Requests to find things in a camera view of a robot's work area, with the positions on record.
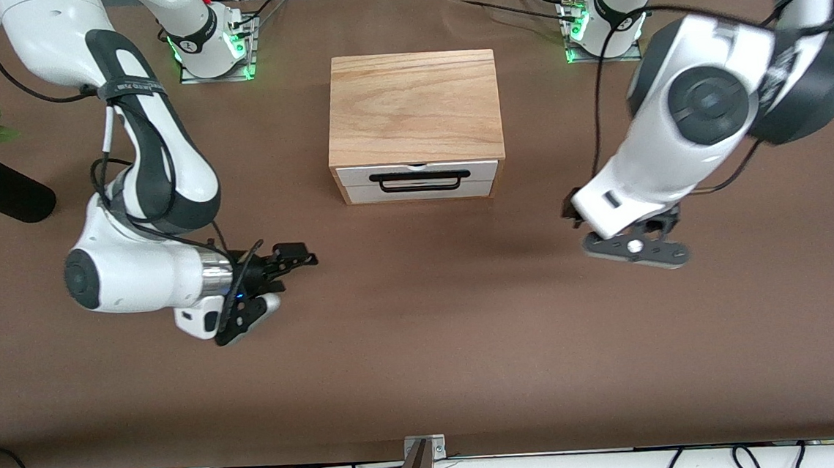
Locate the white-fronted wooden drawer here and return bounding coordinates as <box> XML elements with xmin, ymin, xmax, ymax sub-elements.
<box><xmin>336</xmin><ymin>157</ymin><xmax>501</xmax><ymax>207</ymax></box>

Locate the brown table cover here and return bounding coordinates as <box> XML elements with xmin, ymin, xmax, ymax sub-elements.
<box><xmin>0</xmin><ymin>0</ymin><xmax>834</xmax><ymax>468</ymax></box>

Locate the light wooden cabinet box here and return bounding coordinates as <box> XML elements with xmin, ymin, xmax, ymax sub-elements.
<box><xmin>321</xmin><ymin>46</ymin><xmax>509</xmax><ymax>210</ymax></box>

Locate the black vase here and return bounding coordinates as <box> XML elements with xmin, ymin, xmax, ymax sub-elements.
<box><xmin>0</xmin><ymin>148</ymin><xmax>59</xmax><ymax>226</ymax></box>

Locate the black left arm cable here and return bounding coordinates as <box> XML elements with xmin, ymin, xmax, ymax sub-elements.
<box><xmin>579</xmin><ymin>0</ymin><xmax>834</xmax><ymax>205</ymax></box>

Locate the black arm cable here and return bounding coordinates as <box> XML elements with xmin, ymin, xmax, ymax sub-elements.
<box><xmin>0</xmin><ymin>0</ymin><xmax>272</xmax><ymax>354</ymax></box>
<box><xmin>579</xmin><ymin>0</ymin><xmax>834</xmax><ymax>205</ymax></box>

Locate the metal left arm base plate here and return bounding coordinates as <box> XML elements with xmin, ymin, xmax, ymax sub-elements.
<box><xmin>557</xmin><ymin>0</ymin><xmax>645</xmax><ymax>67</ymax></box>

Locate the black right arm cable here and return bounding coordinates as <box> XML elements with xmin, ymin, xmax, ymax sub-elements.
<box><xmin>0</xmin><ymin>0</ymin><xmax>272</xmax><ymax>354</ymax></box>

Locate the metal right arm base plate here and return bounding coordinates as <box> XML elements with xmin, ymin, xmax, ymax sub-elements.
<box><xmin>174</xmin><ymin>14</ymin><xmax>261</xmax><ymax>86</ymax></box>

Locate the metal bracket plate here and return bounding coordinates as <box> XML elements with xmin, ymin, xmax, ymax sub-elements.
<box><xmin>403</xmin><ymin>432</ymin><xmax>448</xmax><ymax>462</ymax></box>

